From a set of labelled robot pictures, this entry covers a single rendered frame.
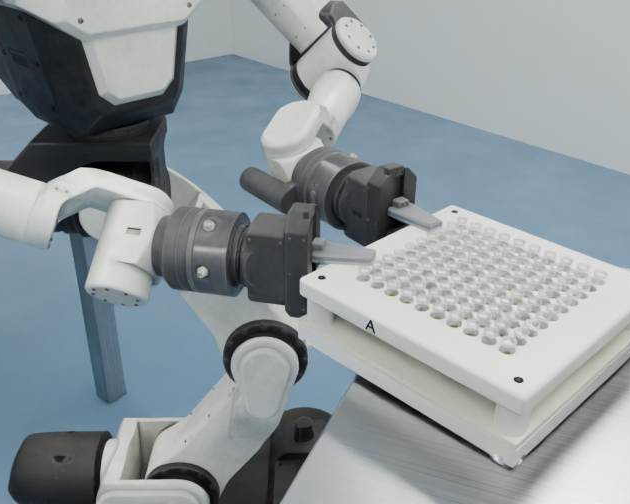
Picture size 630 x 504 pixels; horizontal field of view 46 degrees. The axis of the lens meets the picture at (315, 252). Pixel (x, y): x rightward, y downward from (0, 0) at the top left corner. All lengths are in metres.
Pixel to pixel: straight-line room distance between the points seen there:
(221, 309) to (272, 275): 0.48
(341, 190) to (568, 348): 0.35
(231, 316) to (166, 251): 0.49
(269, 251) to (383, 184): 0.16
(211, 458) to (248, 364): 0.26
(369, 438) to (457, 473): 0.08
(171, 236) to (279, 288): 0.12
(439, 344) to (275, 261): 0.20
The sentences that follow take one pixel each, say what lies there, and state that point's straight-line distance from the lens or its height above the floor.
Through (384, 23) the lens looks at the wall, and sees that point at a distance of 4.71.
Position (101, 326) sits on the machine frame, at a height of 0.25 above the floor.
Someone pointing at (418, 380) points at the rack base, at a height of 0.92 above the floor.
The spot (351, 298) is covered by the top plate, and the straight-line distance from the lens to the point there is 0.67.
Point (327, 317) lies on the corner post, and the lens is 0.71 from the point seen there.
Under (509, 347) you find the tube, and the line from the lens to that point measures 0.62.
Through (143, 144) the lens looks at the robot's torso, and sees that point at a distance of 1.10.
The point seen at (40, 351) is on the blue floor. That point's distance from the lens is 2.43.
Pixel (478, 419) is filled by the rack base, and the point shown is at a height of 0.92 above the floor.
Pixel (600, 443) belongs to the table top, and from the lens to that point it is 0.67.
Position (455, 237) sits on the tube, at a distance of 0.77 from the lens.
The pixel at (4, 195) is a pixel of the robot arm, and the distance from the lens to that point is 0.78.
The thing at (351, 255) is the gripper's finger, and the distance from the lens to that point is 0.72.
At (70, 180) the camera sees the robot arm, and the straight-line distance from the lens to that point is 0.79.
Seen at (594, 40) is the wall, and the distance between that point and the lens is 3.86.
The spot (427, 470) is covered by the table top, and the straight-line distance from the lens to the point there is 0.62.
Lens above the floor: 1.32
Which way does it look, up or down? 28 degrees down
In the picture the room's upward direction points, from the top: straight up
